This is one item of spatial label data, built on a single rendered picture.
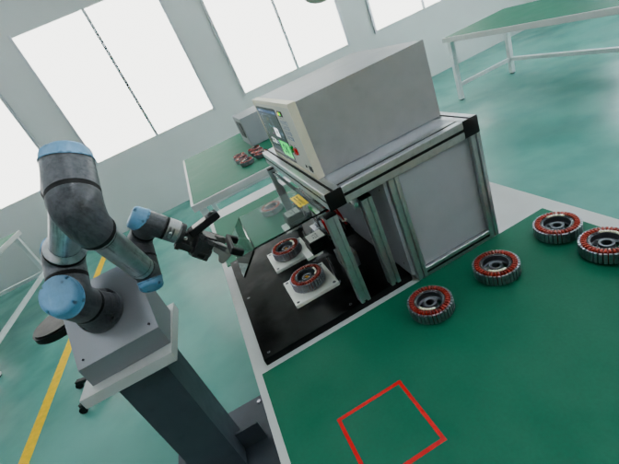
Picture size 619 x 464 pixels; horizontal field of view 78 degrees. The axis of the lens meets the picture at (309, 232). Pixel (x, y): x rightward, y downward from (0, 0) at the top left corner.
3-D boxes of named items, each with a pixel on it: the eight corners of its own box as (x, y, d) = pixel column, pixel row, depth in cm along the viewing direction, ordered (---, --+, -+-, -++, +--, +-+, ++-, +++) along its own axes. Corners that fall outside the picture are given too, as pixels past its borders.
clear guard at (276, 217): (244, 278, 94) (233, 259, 91) (230, 243, 115) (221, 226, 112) (357, 215, 98) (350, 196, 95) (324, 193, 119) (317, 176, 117)
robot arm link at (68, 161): (44, 294, 117) (42, 182, 80) (38, 252, 123) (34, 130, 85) (88, 287, 125) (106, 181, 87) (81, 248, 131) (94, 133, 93)
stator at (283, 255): (279, 266, 137) (274, 259, 136) (272, 254, 147) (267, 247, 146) (306, 251, 139) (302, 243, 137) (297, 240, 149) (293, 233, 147)
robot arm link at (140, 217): (129, 214, 123) (137, 199, 117) (163, 226, 128) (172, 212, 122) (122, 233, 118) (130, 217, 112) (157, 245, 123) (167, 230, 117)
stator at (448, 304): (414, 295, 103) (411, 284, 102) (458, 294, 97) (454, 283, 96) (406, 325, 95) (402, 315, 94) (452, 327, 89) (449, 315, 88)
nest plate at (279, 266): (277, 274, 136) (275, 272, 135) (267, 258, 149) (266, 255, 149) (313, 253, 138) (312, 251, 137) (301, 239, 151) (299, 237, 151)
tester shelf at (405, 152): (331, 212, 91) (323, 195, 89) (266, 162, 151) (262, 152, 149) (480, 131, 97) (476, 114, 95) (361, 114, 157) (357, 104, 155)
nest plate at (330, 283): (297, 308, 115) (296, 306, 114) (284, 285, 128) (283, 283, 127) (340, 284, 117) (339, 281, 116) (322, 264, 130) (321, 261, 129)
